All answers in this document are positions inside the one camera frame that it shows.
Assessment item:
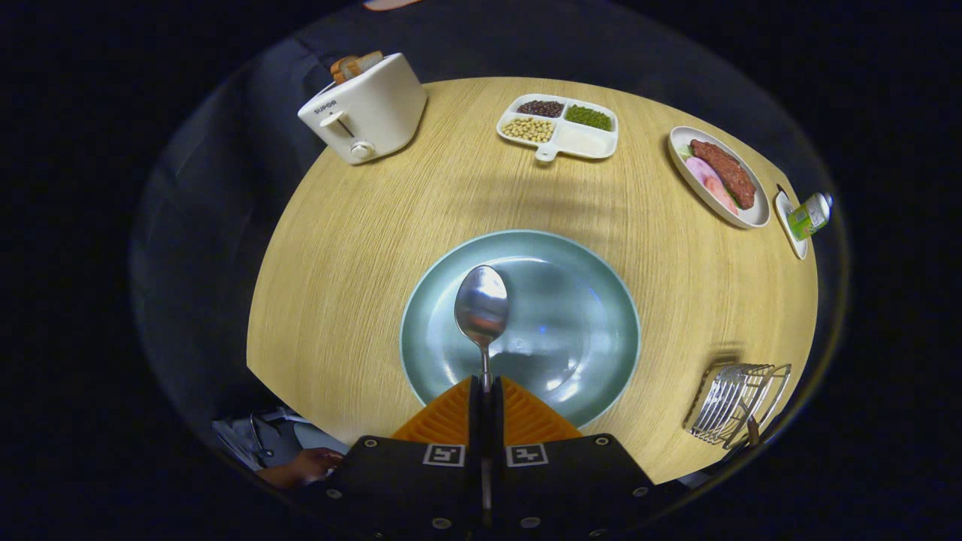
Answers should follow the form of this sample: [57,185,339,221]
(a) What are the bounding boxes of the yellow soybeans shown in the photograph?
[501,116,555,144]

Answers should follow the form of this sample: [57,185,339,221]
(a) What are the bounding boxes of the pale blue plate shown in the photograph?
[399,229,642,429]

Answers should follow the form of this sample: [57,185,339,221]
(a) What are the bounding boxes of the green drink bottle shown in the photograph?
[787,192,833,241]

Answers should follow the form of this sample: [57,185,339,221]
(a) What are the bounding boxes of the toasted bread slice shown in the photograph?
[330,50,384,83]

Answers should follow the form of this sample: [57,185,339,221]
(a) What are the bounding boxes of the white plate with food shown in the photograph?
[668,125,771,229]

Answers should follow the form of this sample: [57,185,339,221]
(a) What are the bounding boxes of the brown grilled steak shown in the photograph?
[690,139,757,210]

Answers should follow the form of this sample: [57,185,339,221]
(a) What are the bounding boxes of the small white tray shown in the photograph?
[774,190,809,261]

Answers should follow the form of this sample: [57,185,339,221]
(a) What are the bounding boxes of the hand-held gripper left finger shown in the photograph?
[319,376,482,536]

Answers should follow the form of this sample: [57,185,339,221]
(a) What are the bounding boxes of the white toaster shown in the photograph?
[298,52,428,166]

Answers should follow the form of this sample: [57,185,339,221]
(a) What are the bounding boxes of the metal spoon with brown handle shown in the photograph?
[454,264,510,519]

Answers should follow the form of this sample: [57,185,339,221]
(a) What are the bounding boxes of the square metal basket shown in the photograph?
[684,363,792,451]

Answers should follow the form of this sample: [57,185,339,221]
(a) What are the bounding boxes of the green mung beans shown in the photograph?
[565,104,613,131]

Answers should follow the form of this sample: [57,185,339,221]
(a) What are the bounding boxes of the pink ham slices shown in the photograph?
[684,156,741,216]

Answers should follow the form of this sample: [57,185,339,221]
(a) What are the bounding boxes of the white divided dish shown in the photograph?
[496,93,619,163]

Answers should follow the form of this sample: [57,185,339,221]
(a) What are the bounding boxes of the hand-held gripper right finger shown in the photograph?
[492,376,655,536]

